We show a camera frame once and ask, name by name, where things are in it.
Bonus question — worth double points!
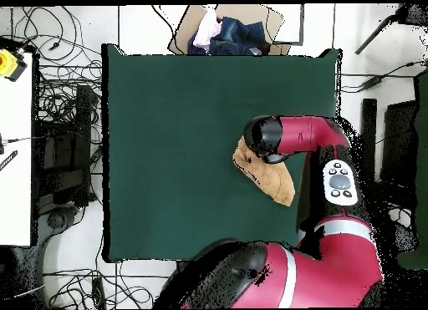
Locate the black cables with adapter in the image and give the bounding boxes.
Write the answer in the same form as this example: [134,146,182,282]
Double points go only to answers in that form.
[43,267,158,309]

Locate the green covered side table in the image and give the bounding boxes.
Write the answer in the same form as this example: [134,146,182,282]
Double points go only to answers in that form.
[395,69,428,271]

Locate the yellow emergency stop button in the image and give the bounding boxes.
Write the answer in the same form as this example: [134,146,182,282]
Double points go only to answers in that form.
[0,48,28,83]

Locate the black floor cable bundle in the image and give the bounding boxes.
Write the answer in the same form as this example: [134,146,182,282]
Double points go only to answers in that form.
[374,175,419,251]

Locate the orange terry towel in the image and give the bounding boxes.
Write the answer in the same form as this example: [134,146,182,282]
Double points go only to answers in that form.
[232,136,296,207]

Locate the brown cardboard box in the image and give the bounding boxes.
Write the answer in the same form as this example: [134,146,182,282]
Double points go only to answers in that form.
[167,4,292,56]

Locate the pink garment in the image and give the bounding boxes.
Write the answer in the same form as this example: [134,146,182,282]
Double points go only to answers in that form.
[192,7,222,52]

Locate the black cable tangle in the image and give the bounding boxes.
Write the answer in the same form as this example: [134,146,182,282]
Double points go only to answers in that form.
[11,5,103,124]

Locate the dark green table cloth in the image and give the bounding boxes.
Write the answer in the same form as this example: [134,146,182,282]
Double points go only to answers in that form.
[101,43,343,264]

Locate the blue denim jeans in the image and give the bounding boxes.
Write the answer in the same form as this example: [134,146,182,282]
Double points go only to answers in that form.
[186,16,273,56]

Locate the black tripod leg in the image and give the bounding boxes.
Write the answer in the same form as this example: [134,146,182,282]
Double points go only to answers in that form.
[354,3,428,55]

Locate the black grey stand foot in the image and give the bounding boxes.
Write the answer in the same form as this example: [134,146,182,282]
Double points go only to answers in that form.
[33,206,81,291]

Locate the white desk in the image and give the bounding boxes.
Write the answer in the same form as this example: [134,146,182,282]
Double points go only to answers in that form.
[0,52,34,247]

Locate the black cable with adapter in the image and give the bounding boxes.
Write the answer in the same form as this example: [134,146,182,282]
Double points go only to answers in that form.
[339,57,428,94]

